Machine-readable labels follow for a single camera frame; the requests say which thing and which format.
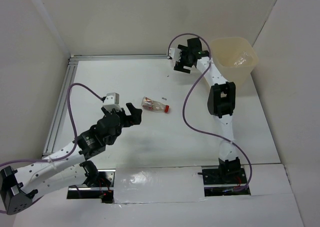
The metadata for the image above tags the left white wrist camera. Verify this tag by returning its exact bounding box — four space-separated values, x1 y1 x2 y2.
103 92 122 112

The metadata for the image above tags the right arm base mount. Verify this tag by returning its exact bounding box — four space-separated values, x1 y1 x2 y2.
197 162 251 197

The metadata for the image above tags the clear plastic bottle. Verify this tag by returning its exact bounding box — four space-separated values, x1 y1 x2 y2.
233 51 253 67

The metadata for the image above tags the aluminium frame rail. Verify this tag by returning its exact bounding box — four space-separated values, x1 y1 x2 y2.
41 54 167 158

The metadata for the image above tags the beige plastic bin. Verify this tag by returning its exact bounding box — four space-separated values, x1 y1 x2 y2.
209 37 259 97

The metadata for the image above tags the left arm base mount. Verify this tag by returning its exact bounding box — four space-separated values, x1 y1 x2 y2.
66 160 116 204

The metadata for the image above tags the red-capped labelled bottle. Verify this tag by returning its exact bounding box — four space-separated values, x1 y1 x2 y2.
141 97 170 113

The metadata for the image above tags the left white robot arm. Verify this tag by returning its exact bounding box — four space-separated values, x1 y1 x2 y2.
0 102 143 215

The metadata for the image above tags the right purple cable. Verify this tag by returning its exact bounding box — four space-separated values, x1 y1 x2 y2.
169 32 253 192

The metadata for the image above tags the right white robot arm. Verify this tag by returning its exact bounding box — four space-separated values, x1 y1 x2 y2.
167 37 241 183

